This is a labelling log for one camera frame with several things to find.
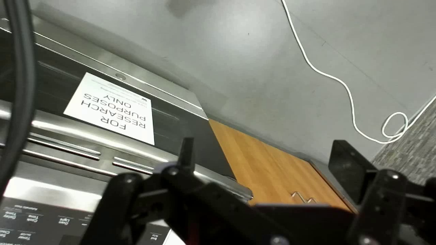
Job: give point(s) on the wooden top drawer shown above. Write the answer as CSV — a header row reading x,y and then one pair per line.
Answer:
x,y
274,175

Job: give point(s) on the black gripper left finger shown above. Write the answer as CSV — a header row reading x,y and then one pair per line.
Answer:
x,y
186,155

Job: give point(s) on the stainless steel stove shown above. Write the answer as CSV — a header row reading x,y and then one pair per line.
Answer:
x,y
37,212

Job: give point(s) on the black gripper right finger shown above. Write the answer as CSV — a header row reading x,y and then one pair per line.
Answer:
x,y
351,171

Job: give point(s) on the white research purposes sign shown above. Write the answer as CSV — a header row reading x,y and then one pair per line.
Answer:
x,y
110,106

